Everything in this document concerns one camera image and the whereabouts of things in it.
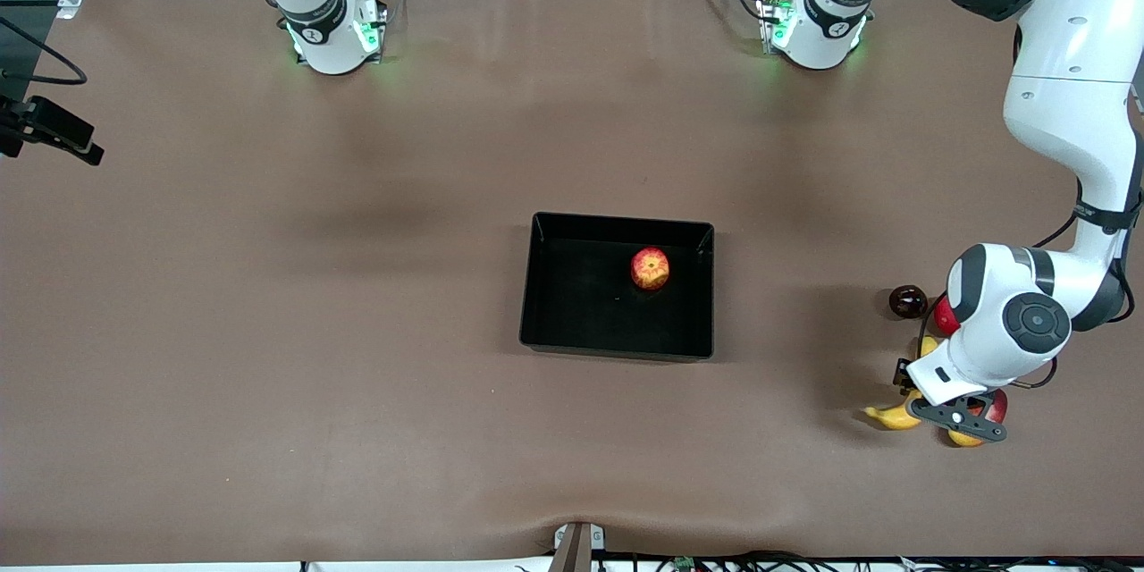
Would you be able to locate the red yellow apple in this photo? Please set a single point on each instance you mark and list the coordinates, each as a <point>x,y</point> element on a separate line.
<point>650,268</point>

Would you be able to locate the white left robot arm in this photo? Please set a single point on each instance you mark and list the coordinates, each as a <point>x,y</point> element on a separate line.
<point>1072,63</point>

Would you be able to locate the pink red peach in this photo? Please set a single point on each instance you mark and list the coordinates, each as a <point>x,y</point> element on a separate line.
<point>944,319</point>

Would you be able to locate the dark purple plum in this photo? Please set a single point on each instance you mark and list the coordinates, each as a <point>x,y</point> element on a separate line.
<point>908,301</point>

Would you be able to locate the red yellow mango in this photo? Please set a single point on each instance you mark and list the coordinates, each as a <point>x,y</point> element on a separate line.
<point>999,407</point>

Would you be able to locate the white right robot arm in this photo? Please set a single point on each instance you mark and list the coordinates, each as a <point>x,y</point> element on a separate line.
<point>326,45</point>

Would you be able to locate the black plastic box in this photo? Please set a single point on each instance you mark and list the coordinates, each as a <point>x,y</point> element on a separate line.
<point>581,304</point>

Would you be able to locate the metal camera post bracket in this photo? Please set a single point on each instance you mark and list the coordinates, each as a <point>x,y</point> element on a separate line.
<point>576,550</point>

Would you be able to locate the yellow banana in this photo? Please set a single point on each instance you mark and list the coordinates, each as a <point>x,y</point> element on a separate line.
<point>894,417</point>

